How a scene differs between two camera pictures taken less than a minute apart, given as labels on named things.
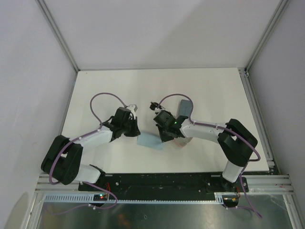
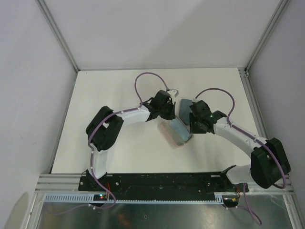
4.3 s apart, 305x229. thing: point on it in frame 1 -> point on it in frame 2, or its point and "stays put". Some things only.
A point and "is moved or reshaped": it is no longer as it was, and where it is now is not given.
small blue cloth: (150, 140) is moved or reshaped
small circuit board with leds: (100, 197) stays put
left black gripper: (135, 131) -> (171, 114)
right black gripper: (164, 138) -> (193, 130)
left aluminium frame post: (59, 35) stays put
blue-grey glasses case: (185, 108) stays put
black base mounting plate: (162, 186) stays put
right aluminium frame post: (280, 7) stays put
